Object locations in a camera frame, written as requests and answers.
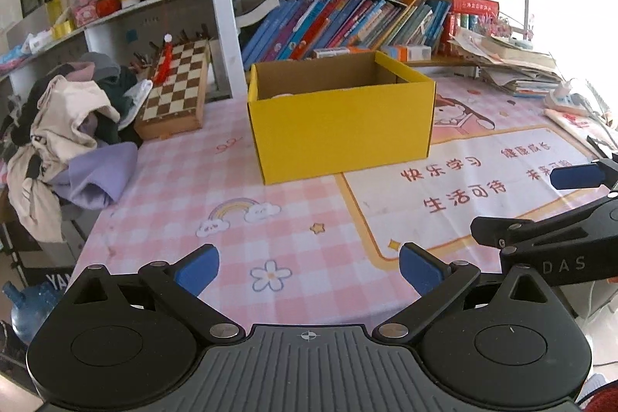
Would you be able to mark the blue water bottle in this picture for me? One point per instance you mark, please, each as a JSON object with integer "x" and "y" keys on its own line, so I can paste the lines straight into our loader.
{"x": 29, "y": 310}

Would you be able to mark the long orange white carton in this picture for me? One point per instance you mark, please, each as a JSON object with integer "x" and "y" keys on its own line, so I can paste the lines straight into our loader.
{"x": 338, "y": 52}

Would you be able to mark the pile of clothes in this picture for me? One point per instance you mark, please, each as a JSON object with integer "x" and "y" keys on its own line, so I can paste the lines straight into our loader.
{"x": 62, "y": 112}

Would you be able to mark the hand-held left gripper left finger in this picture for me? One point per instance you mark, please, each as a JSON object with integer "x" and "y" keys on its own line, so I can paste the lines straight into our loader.
{"x": 198, "y": 269}

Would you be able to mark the row of books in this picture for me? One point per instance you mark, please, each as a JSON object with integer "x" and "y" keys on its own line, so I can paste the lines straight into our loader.
{"x": 338, "y": 21}

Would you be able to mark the white power strip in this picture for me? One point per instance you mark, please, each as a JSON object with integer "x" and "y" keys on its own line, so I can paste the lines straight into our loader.
{"x": 569, "y": 100}

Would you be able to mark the white shelf post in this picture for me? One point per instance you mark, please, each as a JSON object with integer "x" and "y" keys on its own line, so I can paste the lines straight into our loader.
{"x": 224, "y": 6}

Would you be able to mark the pink booklet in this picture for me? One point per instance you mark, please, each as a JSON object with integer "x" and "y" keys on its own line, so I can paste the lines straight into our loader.
{"x": 574, "y": 125}

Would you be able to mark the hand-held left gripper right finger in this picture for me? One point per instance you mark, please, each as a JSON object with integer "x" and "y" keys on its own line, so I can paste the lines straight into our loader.
{"x": 422, "y": 269}

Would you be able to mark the person's red clothing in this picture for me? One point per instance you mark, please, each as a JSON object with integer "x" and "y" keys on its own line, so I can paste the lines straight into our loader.
{"x": 601, "y": 395}

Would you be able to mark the wooden chessboard box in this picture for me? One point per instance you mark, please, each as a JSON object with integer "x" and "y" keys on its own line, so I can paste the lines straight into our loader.
{"x": 174, "y": 93}

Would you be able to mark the yellow cardboard box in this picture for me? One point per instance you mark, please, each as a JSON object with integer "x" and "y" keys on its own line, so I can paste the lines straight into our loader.
{"x": 338, "y": 137}

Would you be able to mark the red tassel ornament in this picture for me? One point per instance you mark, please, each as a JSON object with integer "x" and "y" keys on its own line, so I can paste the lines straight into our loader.
{"x": 164, "y": 59}

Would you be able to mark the pink tissue pack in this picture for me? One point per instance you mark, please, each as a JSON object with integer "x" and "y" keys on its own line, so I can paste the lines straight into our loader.
{"x": 86, "y": 11}

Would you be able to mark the purple cloth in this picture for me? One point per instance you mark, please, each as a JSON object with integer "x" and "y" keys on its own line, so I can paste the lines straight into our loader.
{"x": 96, "y": 175}

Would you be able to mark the red box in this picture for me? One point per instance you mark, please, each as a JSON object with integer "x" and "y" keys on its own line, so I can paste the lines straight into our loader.
{"x": 475, "y": 14}

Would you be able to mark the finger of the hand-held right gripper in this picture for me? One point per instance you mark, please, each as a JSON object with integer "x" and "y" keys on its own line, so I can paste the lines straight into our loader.
{"x": 492, "y": 231}
{"x": 574, "y": 176}

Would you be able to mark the stack of papers and books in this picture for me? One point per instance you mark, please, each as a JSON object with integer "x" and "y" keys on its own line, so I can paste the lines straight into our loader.
{"x": 512, "y": 64}

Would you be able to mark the pink checked desktop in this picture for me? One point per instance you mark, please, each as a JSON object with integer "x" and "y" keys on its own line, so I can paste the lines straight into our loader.
{"x": 169, "y": 199}

